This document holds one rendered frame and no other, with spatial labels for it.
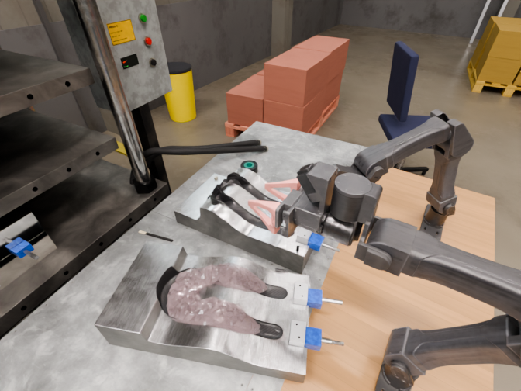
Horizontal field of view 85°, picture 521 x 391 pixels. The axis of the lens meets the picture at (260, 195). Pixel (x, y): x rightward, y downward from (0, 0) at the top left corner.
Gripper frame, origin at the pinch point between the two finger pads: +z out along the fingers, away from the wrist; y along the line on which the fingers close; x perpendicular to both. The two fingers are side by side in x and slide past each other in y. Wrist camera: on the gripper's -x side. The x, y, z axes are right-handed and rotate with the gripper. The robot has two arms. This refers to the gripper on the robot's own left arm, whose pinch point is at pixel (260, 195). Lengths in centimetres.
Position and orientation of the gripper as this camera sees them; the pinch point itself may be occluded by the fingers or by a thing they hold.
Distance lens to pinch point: 58.6
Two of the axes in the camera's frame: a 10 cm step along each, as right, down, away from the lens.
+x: 0.2, 7.7, 6.4
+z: -8.5, -3.2, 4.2
